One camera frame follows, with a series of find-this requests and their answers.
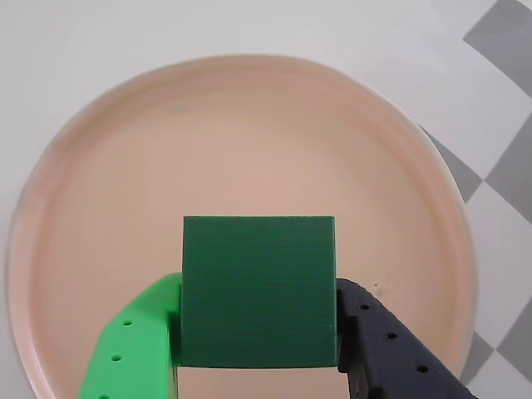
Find grey white checkerboard mat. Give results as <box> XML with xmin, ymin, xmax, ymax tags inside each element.
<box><xmin>417</xmin><ymin>0</ymin><xmax>532</xmax><ymax>399</ymax></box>

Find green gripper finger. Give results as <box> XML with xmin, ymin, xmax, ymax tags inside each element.
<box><xmin>78</xmin><ymin>272</ymin><xmax>184</xmax><ymax>399</ymax></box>

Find dark green cube dice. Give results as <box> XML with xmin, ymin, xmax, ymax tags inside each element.
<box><xmin>180</xmin><ymin>214</ymin><xmax>339</xmax><ymax>369</ymax></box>

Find beige round plate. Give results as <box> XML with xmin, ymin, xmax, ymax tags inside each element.
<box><xmin>3</xmin><ymin>53</ymin><xmax>477</xmax><ymax>399</ymax></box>

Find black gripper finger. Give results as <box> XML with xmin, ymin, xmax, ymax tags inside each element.
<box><xmin>334</xmin><ymin>277</ymin><xmax>480</xmax><ymax>399</ymax></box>

